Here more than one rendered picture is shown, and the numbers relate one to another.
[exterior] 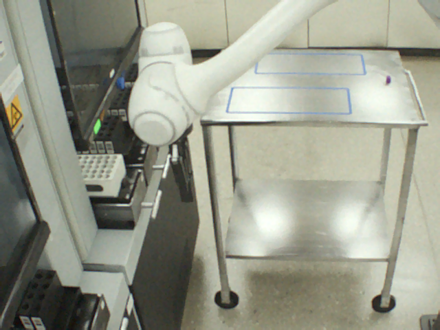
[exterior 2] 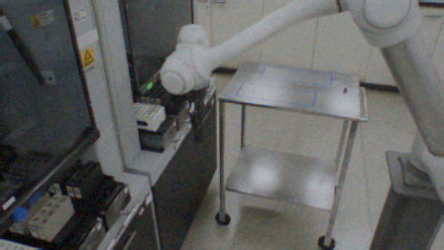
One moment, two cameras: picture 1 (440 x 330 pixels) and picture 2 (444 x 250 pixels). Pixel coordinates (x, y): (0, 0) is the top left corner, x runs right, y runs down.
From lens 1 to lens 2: 0.18 m
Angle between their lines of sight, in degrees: 7
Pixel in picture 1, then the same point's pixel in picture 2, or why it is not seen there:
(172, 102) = (185, 67)
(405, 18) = (381, 63)
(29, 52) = (105, 24)
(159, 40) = (189, 34)
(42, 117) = (109, 67)
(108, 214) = (149, 141)
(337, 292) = (296, 229)
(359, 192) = (320, 166)
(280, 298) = (258, 225)
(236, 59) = (229, 48)
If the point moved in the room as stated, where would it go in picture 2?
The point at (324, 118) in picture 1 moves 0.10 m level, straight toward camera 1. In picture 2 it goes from (294, 106) to (290, 118)
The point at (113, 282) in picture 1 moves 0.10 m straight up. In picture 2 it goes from (140, 181) to (136, 158)
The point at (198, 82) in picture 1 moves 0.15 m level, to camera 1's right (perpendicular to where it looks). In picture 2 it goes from (204, 59) to (258, 61)
